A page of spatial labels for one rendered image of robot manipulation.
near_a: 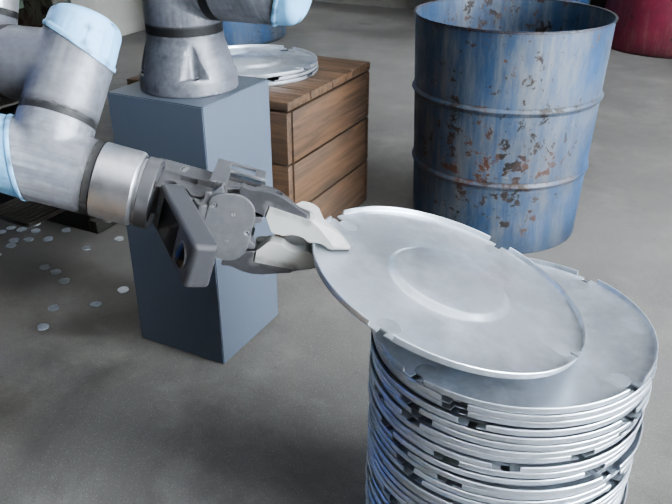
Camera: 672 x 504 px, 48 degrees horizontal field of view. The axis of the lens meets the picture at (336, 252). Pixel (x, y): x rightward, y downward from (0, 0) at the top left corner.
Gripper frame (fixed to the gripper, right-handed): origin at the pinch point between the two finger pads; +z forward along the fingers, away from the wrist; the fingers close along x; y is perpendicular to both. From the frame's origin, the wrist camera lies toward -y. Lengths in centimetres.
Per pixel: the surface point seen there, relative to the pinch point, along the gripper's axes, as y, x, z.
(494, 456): -14.0, 9.1, 18.0
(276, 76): 87, 8, -11
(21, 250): 80, 60, -56
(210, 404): 27, 46, -8
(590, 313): 1.9, 0.3, 28.5
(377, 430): -4.5, 17.1, 9.7
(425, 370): -8.3, 5.6, 10.6
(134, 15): 318, 62, -90
